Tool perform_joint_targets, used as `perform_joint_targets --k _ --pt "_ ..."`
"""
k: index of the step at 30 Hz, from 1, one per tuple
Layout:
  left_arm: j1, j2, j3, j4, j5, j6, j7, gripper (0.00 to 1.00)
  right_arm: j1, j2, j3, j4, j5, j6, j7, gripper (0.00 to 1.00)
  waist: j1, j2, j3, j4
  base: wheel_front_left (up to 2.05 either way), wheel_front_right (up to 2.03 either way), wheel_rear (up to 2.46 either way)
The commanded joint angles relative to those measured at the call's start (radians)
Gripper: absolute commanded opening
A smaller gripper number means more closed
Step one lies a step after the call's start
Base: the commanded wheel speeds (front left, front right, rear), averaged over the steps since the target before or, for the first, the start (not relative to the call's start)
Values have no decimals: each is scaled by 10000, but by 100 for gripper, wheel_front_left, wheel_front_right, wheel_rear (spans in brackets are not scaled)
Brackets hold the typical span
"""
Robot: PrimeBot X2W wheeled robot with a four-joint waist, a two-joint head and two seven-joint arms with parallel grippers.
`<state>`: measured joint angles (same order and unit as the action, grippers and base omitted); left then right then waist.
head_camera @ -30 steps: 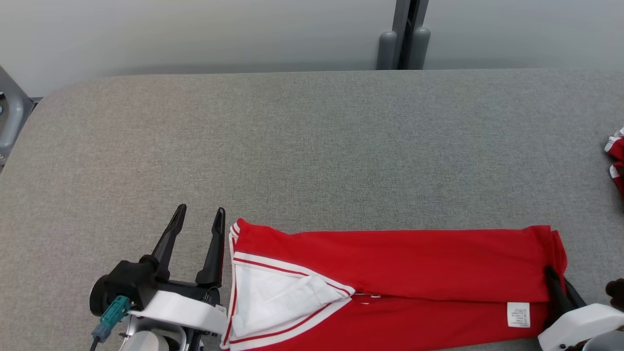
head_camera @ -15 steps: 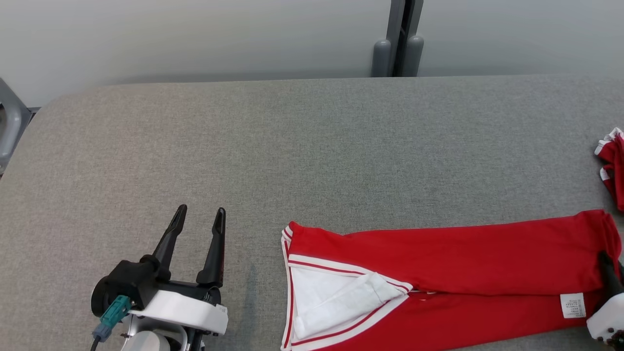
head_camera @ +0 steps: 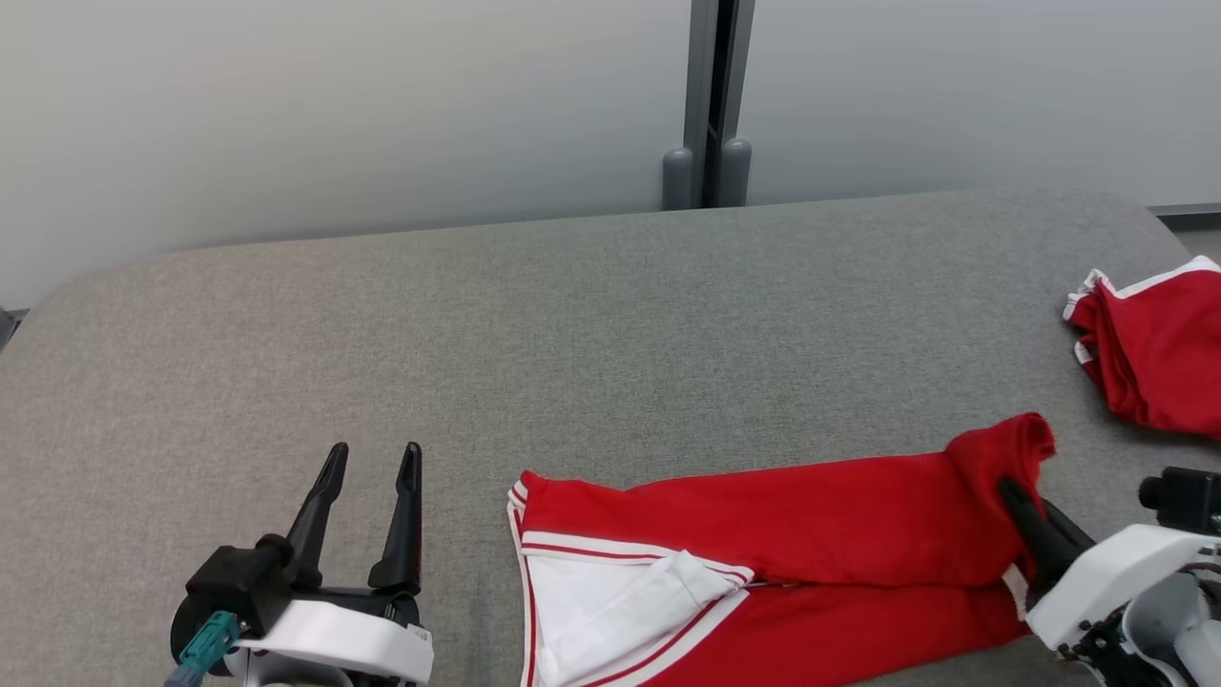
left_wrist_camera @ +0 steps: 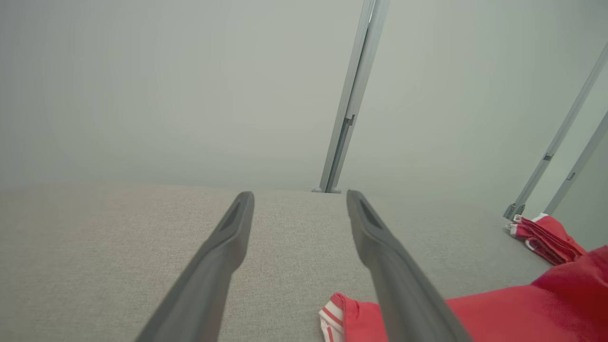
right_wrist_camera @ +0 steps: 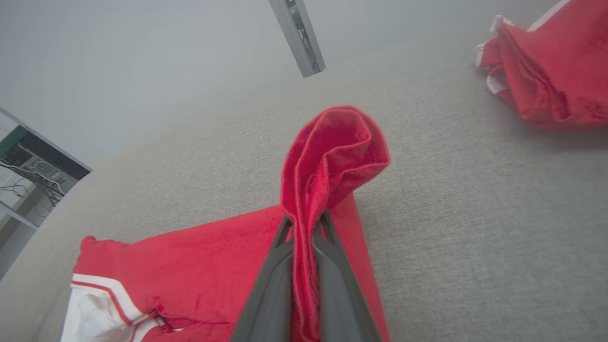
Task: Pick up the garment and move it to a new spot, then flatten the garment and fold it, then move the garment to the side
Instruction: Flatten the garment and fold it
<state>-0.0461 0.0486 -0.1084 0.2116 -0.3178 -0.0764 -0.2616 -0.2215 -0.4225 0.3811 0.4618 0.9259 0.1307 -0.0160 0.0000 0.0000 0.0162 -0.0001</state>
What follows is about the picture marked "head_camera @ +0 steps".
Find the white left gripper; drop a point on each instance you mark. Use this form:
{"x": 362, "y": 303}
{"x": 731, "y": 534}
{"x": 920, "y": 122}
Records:
{"x": 353, "y": 639}

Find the teal left camera connector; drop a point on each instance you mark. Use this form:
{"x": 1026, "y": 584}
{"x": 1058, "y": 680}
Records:
{"x": 205, "y": 644}

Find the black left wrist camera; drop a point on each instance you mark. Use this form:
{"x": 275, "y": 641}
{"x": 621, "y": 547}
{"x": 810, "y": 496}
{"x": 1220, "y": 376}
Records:
{"x": 238, "y": 582}

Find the grey partition post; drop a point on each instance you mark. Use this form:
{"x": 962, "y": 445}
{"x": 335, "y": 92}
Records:
{"x": 708, "y": 95}

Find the red Bulls 23 shorts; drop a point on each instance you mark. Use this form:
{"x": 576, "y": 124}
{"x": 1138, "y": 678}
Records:
{"x": 1164, "y": 353}

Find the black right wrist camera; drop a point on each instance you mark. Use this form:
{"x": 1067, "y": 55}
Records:
{"x": 1188, "y": 498}

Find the red shirt with white trim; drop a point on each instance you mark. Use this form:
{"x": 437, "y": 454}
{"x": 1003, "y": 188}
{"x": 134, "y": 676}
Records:
{"x": 811, "y": 525}

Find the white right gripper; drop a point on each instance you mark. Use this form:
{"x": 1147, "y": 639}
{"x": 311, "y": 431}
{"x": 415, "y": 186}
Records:
{"x": 1107, "y": 577}

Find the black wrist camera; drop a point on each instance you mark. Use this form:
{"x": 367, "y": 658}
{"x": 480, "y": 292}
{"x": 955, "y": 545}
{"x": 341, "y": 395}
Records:
{"x": 238, "y": 582}
{"x": 1188, "y": 498}

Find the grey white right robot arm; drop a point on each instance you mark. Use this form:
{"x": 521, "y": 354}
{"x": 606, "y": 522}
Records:
{"x": 1178, "y": 639}

